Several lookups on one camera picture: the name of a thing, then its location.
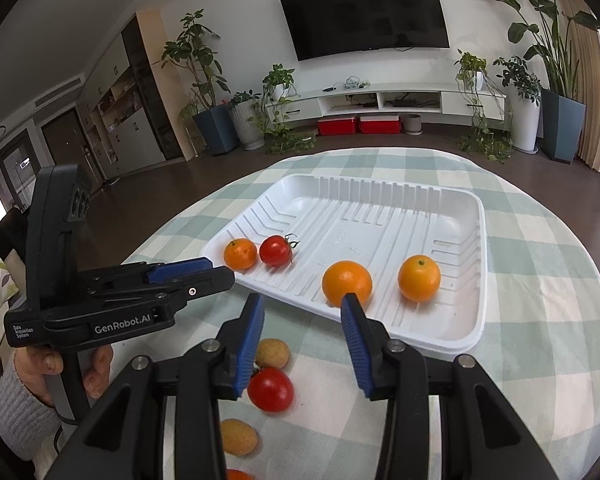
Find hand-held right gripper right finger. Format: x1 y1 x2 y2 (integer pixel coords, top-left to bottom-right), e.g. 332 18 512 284
341 292 563 480

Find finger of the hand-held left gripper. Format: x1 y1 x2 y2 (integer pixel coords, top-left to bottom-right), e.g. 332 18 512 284
81 257 214 294
85 266 235 319

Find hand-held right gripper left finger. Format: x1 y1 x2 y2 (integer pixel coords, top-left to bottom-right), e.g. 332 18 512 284
45 292 266 480

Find red tomato with stem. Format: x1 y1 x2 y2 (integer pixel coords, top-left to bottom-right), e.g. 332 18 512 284
259 233 301 267
247 366 295 414

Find small mandarin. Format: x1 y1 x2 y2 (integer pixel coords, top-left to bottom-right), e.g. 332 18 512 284
223 238 258 270

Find smooth orange with stem button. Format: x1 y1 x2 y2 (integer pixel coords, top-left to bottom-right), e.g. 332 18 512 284
398 255 441 303

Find white plastic tray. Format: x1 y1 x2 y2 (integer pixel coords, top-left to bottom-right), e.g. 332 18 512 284
201 174 487 353

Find person's left forearm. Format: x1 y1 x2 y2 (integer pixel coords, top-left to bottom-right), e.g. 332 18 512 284
0 360 63 468

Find person's left hand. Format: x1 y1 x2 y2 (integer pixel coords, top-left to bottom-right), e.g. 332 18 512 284
14 344 115 405

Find brown room door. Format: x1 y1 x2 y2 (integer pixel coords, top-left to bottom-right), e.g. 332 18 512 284
40 110 102 196

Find tall plant in blue pot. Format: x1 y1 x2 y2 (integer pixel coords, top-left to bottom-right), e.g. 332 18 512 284
152 9 241 157

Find plant in white ribbed pot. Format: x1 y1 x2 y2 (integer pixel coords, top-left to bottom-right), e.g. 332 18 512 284
228 90 266 151

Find air vent grille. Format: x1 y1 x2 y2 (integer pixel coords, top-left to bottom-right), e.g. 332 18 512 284
34 76 84 109

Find white television cabinet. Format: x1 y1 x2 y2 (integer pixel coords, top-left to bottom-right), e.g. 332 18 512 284
275 82 507 124

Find trailing pothos in white pot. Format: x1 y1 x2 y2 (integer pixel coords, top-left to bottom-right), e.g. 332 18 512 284
453 50 515 163
250 63 317 156

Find bushy plant in white pot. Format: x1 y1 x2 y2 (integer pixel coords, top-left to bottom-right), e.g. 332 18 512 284
492 56 542 155

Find large-leaf plant in blue pot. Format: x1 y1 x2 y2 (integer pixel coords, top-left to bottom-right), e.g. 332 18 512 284
467 0 600 165

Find beige curtain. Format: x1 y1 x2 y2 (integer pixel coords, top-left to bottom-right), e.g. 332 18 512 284
552 0 600 173

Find built-in wall cupboard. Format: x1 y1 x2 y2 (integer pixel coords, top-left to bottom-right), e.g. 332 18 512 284
77 10 186 179

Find tangle of cables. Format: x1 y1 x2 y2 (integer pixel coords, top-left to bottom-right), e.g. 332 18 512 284
322 76 371 92

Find black wall television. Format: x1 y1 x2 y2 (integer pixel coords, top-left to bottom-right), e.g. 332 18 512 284
278 0 451 62

